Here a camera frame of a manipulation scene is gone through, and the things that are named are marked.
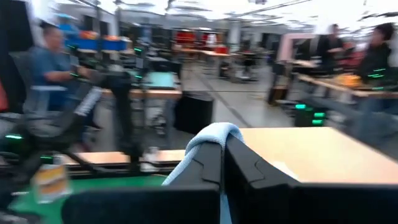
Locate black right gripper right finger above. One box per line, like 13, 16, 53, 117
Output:
224, 133, 301, 188

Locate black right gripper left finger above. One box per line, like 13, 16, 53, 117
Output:
167, 140, 223, 187

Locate light blue-grey microfiber towel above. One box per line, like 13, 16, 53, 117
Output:
161, 122, 246, 224

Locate black waste bin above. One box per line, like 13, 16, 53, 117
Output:
173, 91, 215, 135

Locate green table mat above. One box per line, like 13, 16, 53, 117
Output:
9, 175, 169, 224

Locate background wooden table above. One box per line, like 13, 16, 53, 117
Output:
297, 73, 398, 99

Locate person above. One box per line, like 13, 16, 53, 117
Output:
29, 21, 94, 113
320, 24, 348, 63
357, 22, 397, 85

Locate small clear box coloured contents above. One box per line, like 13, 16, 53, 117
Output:
32, 163, 72, 205

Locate blue storage bin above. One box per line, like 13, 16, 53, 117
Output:
64, 33, 132, 52

